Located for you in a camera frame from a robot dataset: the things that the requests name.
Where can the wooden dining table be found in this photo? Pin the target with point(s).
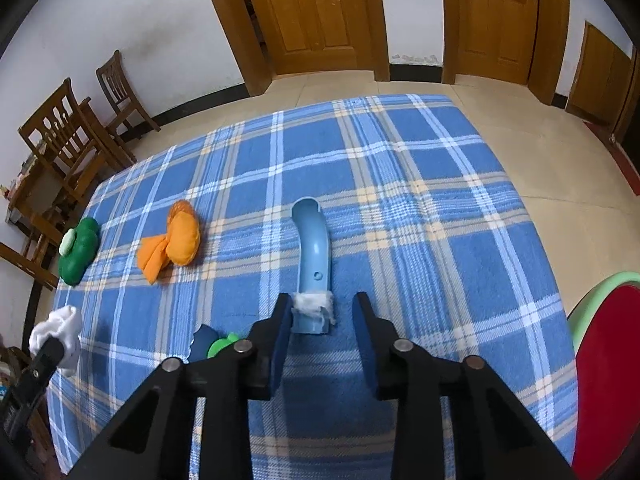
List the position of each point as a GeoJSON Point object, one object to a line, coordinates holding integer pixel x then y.
{"type": "Point", "coordinates": [30, 190]}

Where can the blue plaid blanket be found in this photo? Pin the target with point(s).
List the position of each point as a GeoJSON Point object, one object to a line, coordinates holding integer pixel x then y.
{"type": "Point", "coordinates": [400, 200]}

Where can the wooden chair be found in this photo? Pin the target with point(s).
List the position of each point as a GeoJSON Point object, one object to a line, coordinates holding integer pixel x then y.
{"type": "Point", "coordinates": [25, 265]}
{"type": "Point", "coordinates": [120, 92]}
{"type": "Point", "coordinates": [65, 130]}

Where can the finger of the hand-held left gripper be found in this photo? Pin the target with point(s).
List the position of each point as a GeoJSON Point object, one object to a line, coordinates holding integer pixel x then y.
{"type": "Point", "coordinates": [42, 365]}

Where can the orange plush toy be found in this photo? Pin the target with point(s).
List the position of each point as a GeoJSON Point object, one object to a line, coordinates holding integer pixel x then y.
{"type": "Point", "coordinates": [181, 240]}

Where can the green plush toy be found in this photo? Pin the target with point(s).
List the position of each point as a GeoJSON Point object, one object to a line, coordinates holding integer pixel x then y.
{"type": "Point", "coordinates": [77, 255]}

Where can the narrow wooden door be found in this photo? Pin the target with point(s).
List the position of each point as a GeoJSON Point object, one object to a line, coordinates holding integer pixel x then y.
{"type": "Point", "coordinates": [600, 80]}

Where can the white glove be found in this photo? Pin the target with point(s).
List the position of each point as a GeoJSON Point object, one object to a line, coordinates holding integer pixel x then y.
{"type": "Point", "coordinates": [57, 327]}

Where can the wooden panel door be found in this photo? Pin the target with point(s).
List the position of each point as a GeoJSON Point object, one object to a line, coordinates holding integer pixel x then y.
{"type": "Point", "coordinates": [312, 10]}

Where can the blue curved plastic piece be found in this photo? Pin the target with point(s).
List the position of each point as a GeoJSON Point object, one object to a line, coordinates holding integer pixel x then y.
{"type": "Point", "coordinates": [314, 250]}

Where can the blue and green small toy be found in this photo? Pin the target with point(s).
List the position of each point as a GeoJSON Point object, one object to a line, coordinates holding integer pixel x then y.
{"type": "Point", "coordinates": [202, 342]}

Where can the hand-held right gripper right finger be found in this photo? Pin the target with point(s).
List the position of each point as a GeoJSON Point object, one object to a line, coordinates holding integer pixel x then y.
{"type": "Point", "coordinates": [364, 357]}

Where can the red bin with green rim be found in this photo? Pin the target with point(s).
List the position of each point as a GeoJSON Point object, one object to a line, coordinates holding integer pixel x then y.
{"type": "Point", "coordinates": [610, 370]}

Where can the white cotton wad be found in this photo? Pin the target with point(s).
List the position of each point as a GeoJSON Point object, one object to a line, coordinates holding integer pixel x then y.
{"type": "Point", "coordinates": [312, 304]}

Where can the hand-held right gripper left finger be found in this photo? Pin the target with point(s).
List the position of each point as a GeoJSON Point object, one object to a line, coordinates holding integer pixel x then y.
{"type": "Point", "coordinates": [279, 357]}

